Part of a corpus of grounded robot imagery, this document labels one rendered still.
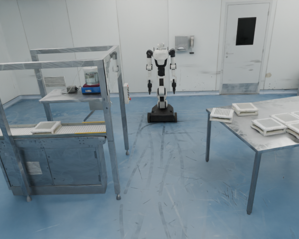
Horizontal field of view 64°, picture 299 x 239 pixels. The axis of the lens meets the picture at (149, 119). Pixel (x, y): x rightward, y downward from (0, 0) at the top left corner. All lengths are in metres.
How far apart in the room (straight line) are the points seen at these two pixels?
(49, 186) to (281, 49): 5.62
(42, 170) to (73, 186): 0.40
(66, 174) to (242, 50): 4.82
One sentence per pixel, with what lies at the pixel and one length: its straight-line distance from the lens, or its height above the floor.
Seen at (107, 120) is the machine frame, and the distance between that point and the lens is 2.43.
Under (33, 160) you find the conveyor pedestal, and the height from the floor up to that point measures 0.51.
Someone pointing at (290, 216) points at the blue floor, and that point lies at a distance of 3.06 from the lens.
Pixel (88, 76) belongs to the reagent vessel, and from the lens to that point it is 2.49.
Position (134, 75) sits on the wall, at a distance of 6.22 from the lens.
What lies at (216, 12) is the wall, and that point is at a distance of 6.05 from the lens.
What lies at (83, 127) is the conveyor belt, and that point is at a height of 0.84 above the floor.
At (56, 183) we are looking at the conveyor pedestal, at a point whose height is 0.17.
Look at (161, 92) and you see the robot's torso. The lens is 4.58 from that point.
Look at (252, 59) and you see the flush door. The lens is 6.37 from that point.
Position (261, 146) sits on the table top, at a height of 0.82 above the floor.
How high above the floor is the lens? 2.02
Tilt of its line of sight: 24 degrees down
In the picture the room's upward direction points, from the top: 3 degrees counter-clockwise
